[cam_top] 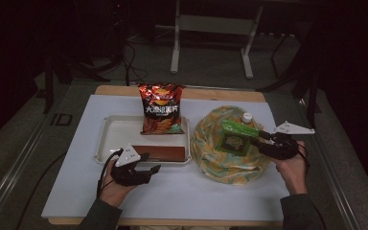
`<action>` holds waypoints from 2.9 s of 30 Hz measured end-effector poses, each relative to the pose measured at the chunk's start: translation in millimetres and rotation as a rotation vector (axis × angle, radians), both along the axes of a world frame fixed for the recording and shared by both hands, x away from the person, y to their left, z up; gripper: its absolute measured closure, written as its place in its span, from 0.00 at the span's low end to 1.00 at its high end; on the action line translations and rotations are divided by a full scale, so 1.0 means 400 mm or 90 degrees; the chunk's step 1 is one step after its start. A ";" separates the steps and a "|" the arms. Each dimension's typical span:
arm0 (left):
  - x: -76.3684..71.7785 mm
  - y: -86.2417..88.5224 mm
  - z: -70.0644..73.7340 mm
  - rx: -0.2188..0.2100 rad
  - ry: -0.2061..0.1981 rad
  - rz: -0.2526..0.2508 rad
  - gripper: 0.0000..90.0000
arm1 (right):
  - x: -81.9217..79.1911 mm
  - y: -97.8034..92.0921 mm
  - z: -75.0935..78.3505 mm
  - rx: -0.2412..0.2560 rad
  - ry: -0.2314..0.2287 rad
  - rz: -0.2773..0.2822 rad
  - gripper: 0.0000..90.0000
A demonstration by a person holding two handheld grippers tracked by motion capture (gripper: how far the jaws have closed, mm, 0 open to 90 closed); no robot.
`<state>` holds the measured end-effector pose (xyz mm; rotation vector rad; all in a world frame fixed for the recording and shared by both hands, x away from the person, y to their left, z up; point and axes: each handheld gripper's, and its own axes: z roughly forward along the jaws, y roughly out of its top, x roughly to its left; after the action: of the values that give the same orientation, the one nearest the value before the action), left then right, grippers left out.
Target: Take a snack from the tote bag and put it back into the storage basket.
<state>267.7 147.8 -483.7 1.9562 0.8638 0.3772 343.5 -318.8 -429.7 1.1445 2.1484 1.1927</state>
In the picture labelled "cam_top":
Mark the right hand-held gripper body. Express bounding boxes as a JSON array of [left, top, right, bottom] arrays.
[[263, 120, 315, 161]]

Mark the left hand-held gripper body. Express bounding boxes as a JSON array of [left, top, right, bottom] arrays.
[[109, 143, 151, 187]]

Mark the brown box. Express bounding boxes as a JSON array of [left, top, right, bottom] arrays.
[[133, 145, 186, 163]]

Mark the green snack packet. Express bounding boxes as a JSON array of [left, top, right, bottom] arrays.
[[215, 119, 262, 157]]

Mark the white plastic tray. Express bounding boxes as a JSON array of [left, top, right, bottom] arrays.
[[94, 114, 194, 167]]

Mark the lemon print cloth bag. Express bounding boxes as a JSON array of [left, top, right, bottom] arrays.
[[190, 104, 274, 186]]

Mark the red and black chips bag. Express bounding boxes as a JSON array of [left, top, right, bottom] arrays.
[[137, 82, 186, 136]]

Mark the person's left hand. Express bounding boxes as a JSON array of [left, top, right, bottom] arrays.
[[99, 161, 138, 208]]

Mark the person's right hand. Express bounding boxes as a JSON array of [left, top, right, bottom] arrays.
[[269, 142, 311, 196]]

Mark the white table mat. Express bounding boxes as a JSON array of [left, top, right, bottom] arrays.
[[41, 94, 308, 223]]

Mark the black stand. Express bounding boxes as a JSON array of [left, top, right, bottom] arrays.
[[42, 54, 109, 114], [258, 32, 322, 128]]

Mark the wooden table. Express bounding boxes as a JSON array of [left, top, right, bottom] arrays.
[[47, 84, 308, 228]]

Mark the white metal stand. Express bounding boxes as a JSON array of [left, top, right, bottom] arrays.
[[171, 0, 265, 80]]

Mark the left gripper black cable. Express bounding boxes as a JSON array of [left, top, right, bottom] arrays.
[[95, 148, 124, 199]]

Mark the metal floor rail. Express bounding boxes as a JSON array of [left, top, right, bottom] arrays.
[[0, 92, 68, 230], [298, 95, 363, 230]]

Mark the black floor cable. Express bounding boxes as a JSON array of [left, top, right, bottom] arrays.
[[14, 152, 68, 230]]

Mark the black background cable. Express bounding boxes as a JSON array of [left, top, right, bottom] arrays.
[[121, 41, 148, 85]]

